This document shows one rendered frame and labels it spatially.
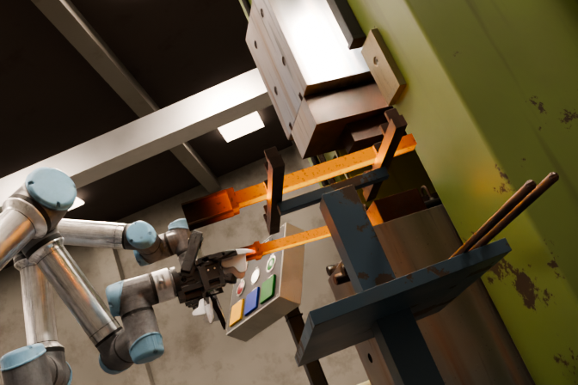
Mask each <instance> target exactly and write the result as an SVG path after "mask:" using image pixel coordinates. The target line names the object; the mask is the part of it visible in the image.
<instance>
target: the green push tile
mask: <svg viewBox="0 0 578 385"><path fill-rule="evenodd" d="M275 279H276V275H275V274H274V275H273V276H271V277H270V278H269V279H267V280H266V281H265V282H263V283H262V286H261V300H260V304H263V303H264V302H266V301H267V300H268V299H270V298H271V297H273V296H274V288H275Z"/></svg>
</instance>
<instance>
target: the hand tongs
mask: <svg viewBox="0 0 578 385"><path fill-rule="evenodd" d="M558 180H559V175H558V173H556V172H551V173H549V174H548V175H547V176H546V177H545V178H544V179H543V180H542V181H541V182H540V183H539V184H538V185H537V184H536V182H535V181H534V180H528V181H527V182H526V183H525V184H524V185H523V186H522V187H521V188H520V189H519V190H518V191H517V192H516V193H515V194H514V195H513V196H512V197H511V198H510V199H509V200H508V201H507V202H506V203H505V204H504V205H503V206H502V207H501V208H500V209H499V210H498V211H497V212H496V213H495V214H494V215H493V216H492V217H491V218H490V219H489V220H488V221H487V222H486V223H485V224H484V225H483V226H482V227H481V228H480V229H479V230H478V231H477V232H476V233H475V234H474V235H473V236H472V237H471V238H470V239H469V240H468V241H467V242H466V243H464V244H463V245H462V246H461V247H460V248H459V249H458V250H457V251H456V252H455V253H454V254H453V255H452V256H451V257H450V258H452V257H455V256H458V255H460V254H464V253H466V252H469V251H471V250H473V249H476V248H479V247H482V246H484V245H486V244H487V243H489V242H490V241H491V240H492V239H493V238H494V237H495V236H496V235H498V234H499V233H500V232H501V231H502V230H503V229H504V228H506V227H507V226H508V225H509V224H510V223H511V222H512V221H513V220H514V219H515V218H516V217H517V216H518V215H519V214H520V213H521V212H523V211H524V210H525V209H526V208H527V207H528V206H529V205H531V204H532V203H533V202H534V201H535V200H536V199H537V198H539V197H540V196H541V195H542V194H543V193H544V192H545V191H546V190H548V189H549V188H550V187H551V186H552V185H553V184H554V183H555V182H557V181H558ZM536 185H537V186H536ZM450 258H449V259H450Z"/></svg>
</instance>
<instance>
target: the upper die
mask: <svg viewBox="0 0 578 385"><path fill-rule="evenodd" d="M392 108H394V107H393V106H392V105H391V106H388V105H387V103H386V101H385V99H384V97H383V95H382V93H381V91H380V89H379V87H378V85H377V83H376V81H375V80H371V81H368V82H361V83H357V84H354V85H349V86H346V87H342V88H338V89H331V90H328V91H324V92H320V93H316V94H313V95H306V96H304V98H303V100H302V103H301V106H300V108H299V110H298V115H297V118H296V120H295V123H294V126H293V128H292V136H293V139H294V141H295V143H296V145H297V147H298V151H299V153H300V155H301V157H302V159H305V158H309V157H313V156H318V155H321V154H325V153H329V152H331V151H335V150H341V149H344V148H345V147H344V145H343V142H342V140H341V138H340V136H341V134H342V132H343V130H344V128H345V126H346V124H348V123H352V122H355V121H359V120H363V119H369V118H372V117H376V116H379V115H383V114H384V112H385V111H387V110H390V109H392Z"/></svg>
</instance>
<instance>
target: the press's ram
mask: <svg viewBox="0 0 578 385"><path fill-rule="evenodd" d="M246 42H247V45H248V47H249V50H250V52H251V54H252V57H253V59H254V61H255V64H256V67H257V69H258V71H259V73H260V75H261V79H262V81H263V82H264V85H265V87H266V89H267V92H268V94H269V97H270V99H271V101H272V103H273V105H274V109H275V111H276V113H277V115H278V117H279V120H280V123H281V125H282V127H283V129H284V132H285V134H286V137H287V139H288V140H292V139H293V136H292V128H293V126H294V123H295V120H296V118H297V115H298V110H299V108H300V106H301V103H302V100H303V98H304V96H306V95H313V94H316V93H320V92H324V91H328V90H331V89H338V88H342V87H346V86H349V85H354V84H357V83H364V82H368V81H371V80H375V79H374V78H373V76H372V73H371V72H370V70H369V68H368V66H367V64H366V61H365V60H364V58H363V56H362V54H361V50H362V48H363V47H361V48H357V49H353V50H348V48H347V46H348V43H347V41H346V39H345V37H344V35H343V33H342V31H341V29H340V27H339V25H338V23H337V21H336V19H335V17H334V15H333V14H332V12H331V10H330V8H329V6H328V4H327V2H326V0H252V5H251V10H250V15H249V25H248V29H247V34H246Z"/></svg>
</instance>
